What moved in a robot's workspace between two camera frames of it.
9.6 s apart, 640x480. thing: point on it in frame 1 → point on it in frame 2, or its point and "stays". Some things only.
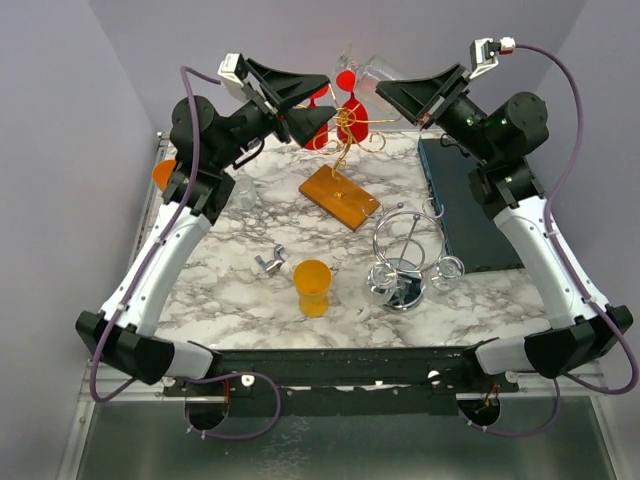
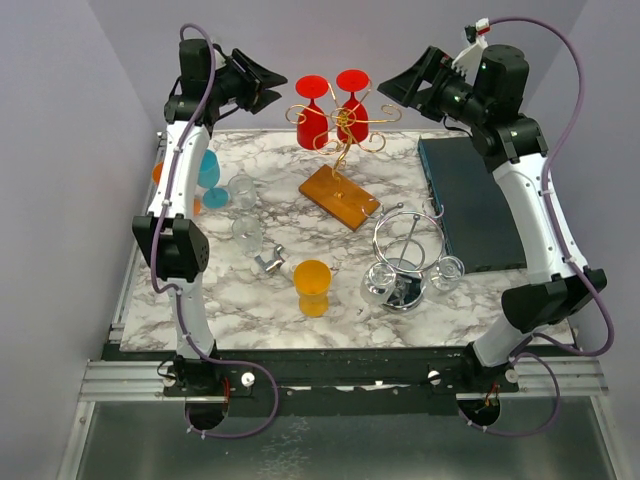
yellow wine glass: (312, 279) stays
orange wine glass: (162, 172) stays
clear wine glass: (369, 73) → (248, 233)
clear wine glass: (243, 196) stays
